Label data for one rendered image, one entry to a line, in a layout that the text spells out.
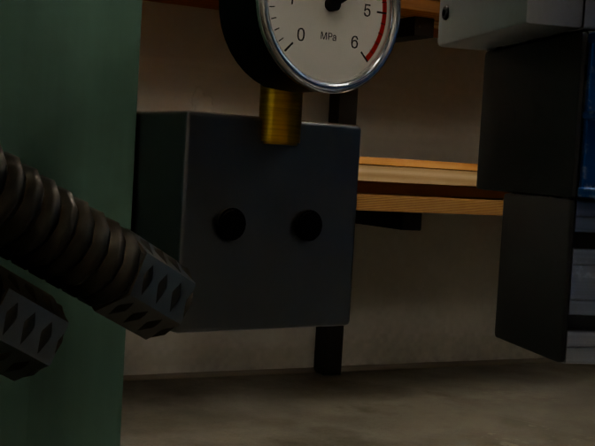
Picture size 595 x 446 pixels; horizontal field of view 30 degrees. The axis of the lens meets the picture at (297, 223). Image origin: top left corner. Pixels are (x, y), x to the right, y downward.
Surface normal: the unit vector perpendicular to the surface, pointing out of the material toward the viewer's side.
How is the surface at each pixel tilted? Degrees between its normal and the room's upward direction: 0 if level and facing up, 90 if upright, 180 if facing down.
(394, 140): 90
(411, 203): 90
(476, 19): 90
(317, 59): 90
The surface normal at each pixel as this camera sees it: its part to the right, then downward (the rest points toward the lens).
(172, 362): 0.48, 0.07
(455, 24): -0.97, -0.04
